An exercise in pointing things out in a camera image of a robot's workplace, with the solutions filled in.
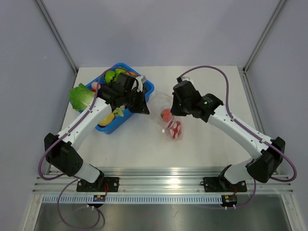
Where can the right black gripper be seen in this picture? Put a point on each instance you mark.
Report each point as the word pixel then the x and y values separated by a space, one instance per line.
pixel 174 110

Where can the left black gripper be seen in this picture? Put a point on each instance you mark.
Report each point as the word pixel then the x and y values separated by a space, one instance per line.
pixel 142 107

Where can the clear dotted zip bag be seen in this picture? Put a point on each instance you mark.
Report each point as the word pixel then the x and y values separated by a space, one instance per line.
pixel 157 102

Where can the pink peach toy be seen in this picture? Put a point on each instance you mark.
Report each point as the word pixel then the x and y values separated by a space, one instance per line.
pixel 166 115

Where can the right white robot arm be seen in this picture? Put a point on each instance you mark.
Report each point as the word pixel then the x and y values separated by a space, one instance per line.
pixel 263 150

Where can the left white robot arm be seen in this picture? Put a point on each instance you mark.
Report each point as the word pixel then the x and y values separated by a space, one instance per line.
pixel 61 149

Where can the white cauliflower toy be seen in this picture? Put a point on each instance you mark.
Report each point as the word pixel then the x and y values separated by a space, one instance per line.
pixel 118 112

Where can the blue plastic bin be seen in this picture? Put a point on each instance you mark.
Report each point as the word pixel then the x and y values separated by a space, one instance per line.
pixel 120 120

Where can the yellow pear toy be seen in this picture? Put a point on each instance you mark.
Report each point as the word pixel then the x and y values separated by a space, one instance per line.
pixel 107 120

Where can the green bumpy fruit toy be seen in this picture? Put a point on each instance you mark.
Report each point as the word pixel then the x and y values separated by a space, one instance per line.
pixel 119 71

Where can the green apple toy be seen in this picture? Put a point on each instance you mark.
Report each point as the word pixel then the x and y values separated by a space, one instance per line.
pixel 110 76

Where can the pink egg toy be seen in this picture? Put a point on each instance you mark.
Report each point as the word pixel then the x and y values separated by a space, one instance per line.
pixel 95 85

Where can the green lettuce toy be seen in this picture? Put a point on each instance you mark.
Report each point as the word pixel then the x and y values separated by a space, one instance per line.
pixel 81 97

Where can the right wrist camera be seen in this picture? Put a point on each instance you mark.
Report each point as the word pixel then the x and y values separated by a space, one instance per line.
pixel 180 79

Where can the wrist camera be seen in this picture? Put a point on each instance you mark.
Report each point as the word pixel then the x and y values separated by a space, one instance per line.
pixel 180 79
pixel 140 81

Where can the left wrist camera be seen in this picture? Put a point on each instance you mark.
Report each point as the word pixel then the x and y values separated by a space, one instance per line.
pixel 140 81

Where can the aluminium rail frame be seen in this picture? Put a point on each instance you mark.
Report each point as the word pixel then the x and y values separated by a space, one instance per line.
pixel 159 180

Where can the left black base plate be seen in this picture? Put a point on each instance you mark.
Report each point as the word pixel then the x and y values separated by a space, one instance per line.
pixel 104 184

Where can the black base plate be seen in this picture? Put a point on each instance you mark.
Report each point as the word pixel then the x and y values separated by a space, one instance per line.
pixel 104 184
pixel 217 185

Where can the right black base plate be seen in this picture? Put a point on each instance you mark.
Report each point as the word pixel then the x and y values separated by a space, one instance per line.
pixel 217 185

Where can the slotted white cable duct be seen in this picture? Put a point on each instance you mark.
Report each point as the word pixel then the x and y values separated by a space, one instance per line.
pixel 138 199

